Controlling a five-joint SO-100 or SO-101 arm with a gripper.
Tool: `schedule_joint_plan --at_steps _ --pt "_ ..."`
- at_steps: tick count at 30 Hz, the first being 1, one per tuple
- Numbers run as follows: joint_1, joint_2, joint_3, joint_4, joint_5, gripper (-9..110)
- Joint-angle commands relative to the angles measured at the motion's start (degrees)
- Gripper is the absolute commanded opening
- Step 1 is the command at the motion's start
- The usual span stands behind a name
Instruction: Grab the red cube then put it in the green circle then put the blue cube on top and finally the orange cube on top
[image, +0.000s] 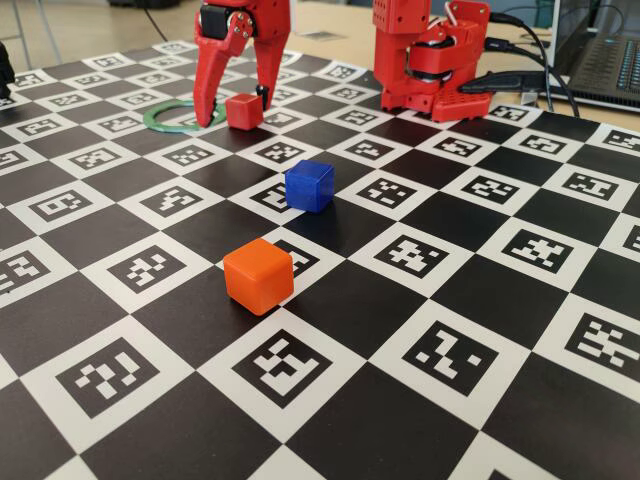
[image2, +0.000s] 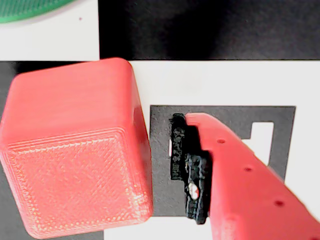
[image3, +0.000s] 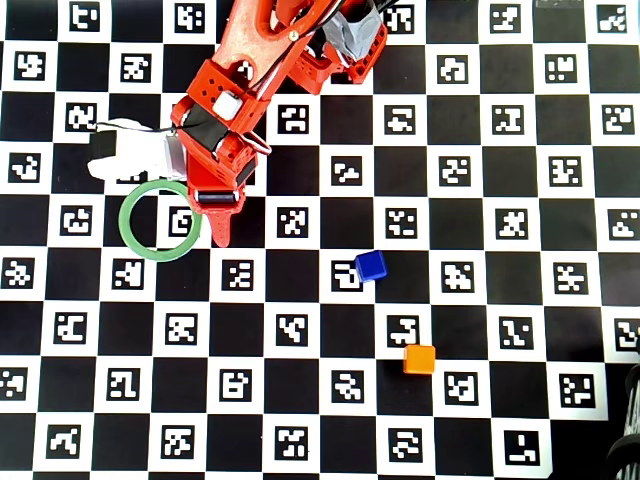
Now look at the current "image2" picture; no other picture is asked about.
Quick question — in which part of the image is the black white marker mat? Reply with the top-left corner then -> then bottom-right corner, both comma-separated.
0,0 -> 320,240

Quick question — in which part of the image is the green ring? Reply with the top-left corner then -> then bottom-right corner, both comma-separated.
0,0 -> 76,25

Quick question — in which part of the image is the red cube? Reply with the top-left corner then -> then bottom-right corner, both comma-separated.
0,57 -> 154,240

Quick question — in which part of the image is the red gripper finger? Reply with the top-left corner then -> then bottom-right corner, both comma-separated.
169,112 -> 320,240

